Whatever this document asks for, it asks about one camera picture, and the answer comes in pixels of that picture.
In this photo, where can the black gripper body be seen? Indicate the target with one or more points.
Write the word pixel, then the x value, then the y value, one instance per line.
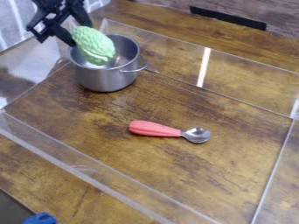
pixel 52 12

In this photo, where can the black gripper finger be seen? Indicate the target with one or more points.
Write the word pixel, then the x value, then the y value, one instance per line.
pixel 79 13
pixel 60 32

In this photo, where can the green bitter gourd toy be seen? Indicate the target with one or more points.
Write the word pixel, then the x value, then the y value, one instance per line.
pixel 95 45

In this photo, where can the silver metal pot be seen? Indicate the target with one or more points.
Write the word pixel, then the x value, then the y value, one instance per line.
pixel 119 73

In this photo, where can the blue object at corner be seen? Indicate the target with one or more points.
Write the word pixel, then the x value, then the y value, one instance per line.
pixel 40 218

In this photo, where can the clear acrylic barrier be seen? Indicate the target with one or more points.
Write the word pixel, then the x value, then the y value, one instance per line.
pixel 71 161

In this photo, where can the black strip on wall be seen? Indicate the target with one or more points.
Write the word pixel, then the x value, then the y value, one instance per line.
pixel 229 18

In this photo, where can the red handled metal spoon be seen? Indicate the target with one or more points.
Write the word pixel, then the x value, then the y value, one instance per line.
pixel 197 135

